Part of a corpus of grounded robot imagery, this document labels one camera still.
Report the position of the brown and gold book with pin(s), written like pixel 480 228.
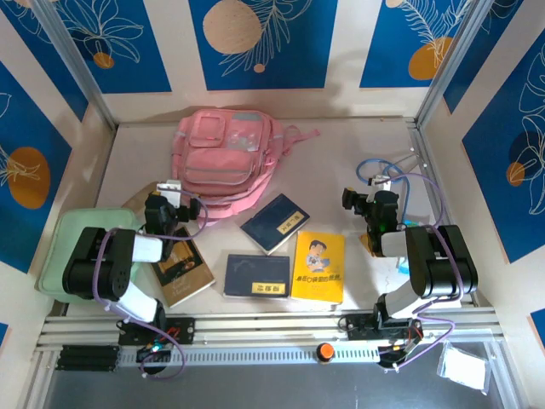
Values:
pixel 187 277

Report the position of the aluminium right frame post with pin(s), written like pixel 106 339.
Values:
pixel 455 59

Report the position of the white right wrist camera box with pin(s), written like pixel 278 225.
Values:
pixel 380 183

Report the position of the orange sticky note pad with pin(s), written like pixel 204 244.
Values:
pixel 365 245

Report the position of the blue packet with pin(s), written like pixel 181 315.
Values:
pixel 402 266

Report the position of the black ribbed block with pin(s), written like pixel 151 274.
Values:
pixel 87 358

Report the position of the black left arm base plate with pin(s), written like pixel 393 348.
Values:
pixel 183 330

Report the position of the aluminium left frame post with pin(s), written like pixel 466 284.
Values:
pixel 76 64

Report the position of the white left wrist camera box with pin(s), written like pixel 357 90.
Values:
pixel 169 191

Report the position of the aluminium front frame rail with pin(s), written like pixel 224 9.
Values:
pixel 272 324

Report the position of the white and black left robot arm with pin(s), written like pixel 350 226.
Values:
pixel 98 272

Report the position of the orange emergency stop button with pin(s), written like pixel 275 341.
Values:
pixel 325 352

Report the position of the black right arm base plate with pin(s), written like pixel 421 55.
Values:
pixel 359 328

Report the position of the dark blue book yellow label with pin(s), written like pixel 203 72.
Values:
pixel 255 272
pixel 264 226

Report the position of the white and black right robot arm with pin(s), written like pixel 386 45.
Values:
pixel 443 264

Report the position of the yellow cartoon cover book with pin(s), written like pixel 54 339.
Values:
pixel 317 264

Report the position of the aluminium frame post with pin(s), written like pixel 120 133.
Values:
pixel 455 59
pixel 76 64

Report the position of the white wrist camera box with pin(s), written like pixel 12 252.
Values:
pixel 169 191
pixel 380 183

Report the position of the aluminium side frame rail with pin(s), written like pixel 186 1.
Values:
pixel 430 145

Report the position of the mint green pencil case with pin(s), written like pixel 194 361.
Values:
pixel 85 218

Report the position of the pink backpack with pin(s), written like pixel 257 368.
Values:
pixel 221 157

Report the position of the clear bag with white card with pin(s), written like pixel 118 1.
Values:
pixel 464 366

